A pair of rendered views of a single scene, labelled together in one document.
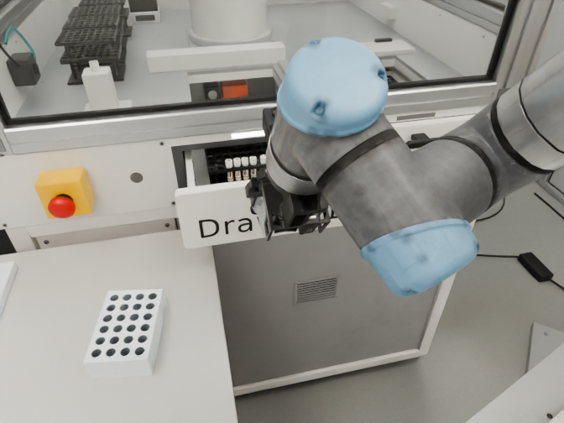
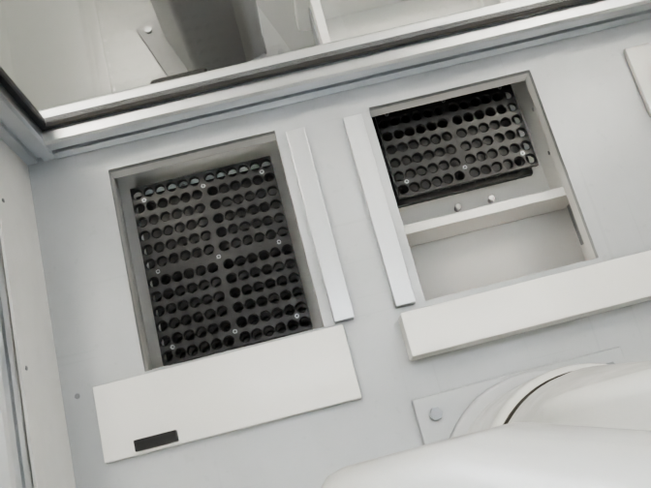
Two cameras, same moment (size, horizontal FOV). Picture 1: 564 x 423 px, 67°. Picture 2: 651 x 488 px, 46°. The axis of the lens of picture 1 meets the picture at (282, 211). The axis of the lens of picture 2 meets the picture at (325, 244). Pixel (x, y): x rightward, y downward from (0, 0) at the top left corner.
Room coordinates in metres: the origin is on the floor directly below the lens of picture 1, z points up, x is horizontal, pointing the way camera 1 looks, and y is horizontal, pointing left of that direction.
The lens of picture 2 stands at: (1.19, -0.07, 1.78)
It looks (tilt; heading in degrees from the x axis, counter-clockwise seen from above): 73 degrees down; 183
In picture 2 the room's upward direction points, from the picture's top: 5 degrees counter-clockwise
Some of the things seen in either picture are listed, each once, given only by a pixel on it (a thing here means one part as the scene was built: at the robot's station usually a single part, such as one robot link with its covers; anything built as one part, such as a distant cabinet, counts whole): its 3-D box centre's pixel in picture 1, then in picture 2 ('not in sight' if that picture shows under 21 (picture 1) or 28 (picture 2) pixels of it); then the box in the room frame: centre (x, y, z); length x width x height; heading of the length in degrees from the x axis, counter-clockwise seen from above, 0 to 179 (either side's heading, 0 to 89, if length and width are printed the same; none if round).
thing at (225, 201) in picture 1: (269, 207); not in sight; (0.55, 0.02, 0.87); 0.29 x 0.02 x 0.11; 103
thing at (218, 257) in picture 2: not in sight; (222, 263); (0.94, -0.21, 0.87); 0.22 x 0.18 x 0.06; 13
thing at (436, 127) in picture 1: (411, 148); not in sight; (0.75, -0.26, 0.87); 0.29 x 0.02 x 0.11; 103
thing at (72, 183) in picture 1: (65, 194); not in sight; (0.59, 0.37, 0.88); 0.07 x 0.05 x 0.07; 103
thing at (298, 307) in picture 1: (251, 209); not in sight; (1.15, 0.11, 0.40); 1.03 x 0.95 x 0.80; 103
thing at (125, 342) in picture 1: (128, 331); not in sight; (0.38, 0.22, 0.78); 0.12 x 0.08 x 0.04; 3
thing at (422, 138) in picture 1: (421, 139); not in sight; (0.72, -0.26, 0.91); 0.07 x 0.04 x 0.01; 103
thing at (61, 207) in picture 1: (62, 206); not in sight; (0.55, 0.36, 0.88); 0.04 x 0.03 x 0.04; 103
